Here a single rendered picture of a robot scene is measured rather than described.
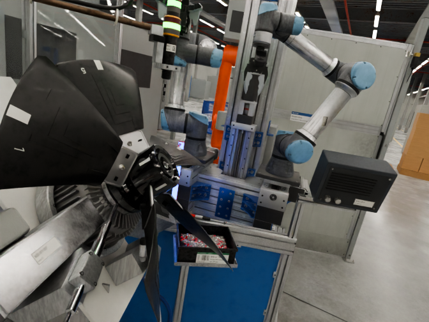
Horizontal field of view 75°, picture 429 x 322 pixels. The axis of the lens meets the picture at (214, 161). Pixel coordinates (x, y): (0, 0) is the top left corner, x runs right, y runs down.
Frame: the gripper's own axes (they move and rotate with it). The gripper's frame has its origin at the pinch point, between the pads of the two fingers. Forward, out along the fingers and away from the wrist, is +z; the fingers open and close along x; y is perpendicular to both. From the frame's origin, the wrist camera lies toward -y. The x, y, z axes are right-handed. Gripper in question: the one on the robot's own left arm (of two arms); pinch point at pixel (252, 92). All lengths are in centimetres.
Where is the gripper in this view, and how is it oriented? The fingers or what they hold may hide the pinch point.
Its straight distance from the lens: 126.4
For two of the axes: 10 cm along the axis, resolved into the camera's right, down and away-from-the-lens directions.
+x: -9.8, -1.8, 0.5
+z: -1.6, 9.5, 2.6
